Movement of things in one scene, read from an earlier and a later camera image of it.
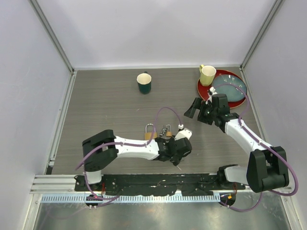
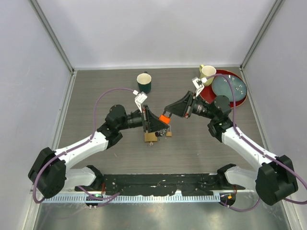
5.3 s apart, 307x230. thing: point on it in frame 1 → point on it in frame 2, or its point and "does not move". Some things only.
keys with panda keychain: (163, 132) does not move
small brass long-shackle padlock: (169, 133) does not move
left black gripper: (171, 138) → (151, 122)
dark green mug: (144, 80) does not move
